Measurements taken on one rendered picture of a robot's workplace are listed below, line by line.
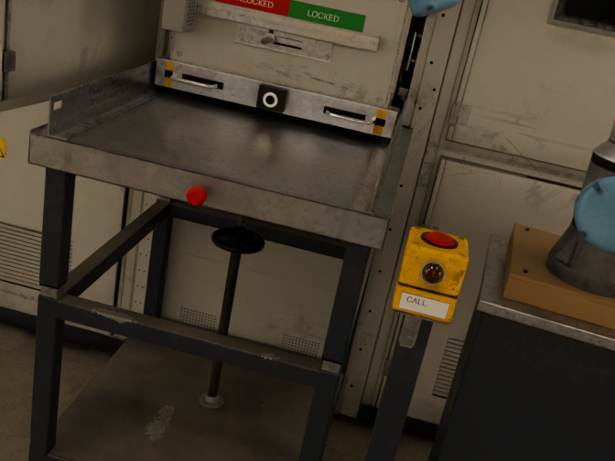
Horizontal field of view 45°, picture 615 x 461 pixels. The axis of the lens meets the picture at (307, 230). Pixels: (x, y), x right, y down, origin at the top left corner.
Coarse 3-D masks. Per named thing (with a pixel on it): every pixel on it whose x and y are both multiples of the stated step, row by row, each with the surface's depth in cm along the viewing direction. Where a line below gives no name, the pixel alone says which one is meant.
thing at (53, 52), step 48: (0, 0) 127; (48, 0) 143; (96, 0) 158; (144, 0) 176; (0, 48) 131; (48, 48) 147; (96, 48) 163; (144, 48) 182; (0, 96) 134; (48, 96) 147
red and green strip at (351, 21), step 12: (216, 0) 159; (228, 0) 159; (240, 0) 158; (252, 0) 158; (264, 0) 157; (276, 0) 157; (288, 0) 156; (276, 12) 158; (288, 12) 157; (300, 12) 157; (312, 12) 156; (324, 12) 156; (336, 12) 155; (348, 12) 155; (324, 24) 157; (336, 24) 156; (348, 24) 156; (360, 24) 155
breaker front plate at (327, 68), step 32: (320, 0) 155; (352, 0) 154; (384, 0) 153; (192, 32) 162; (224, 32) 161; (256, 32) 160; (384, 32) 155; (224, 64) 163; (256, 64) 162; (288, 64) 161; (320, 64) 160; (352, 64) 158; (384, 64) 157; (352, 96) 161; (384, 96) 159
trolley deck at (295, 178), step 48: (192, 96) 171; (48, 144) 126; (96, 144) 127; (144, 144) 132; (192, 144) 137; (240, 144) 143; (288, 144) 149; (336, 144) 156; (240, 192) 123; (288, 192) 122; (336, 192) 127; (384, 192) 132; (384, 240) 124
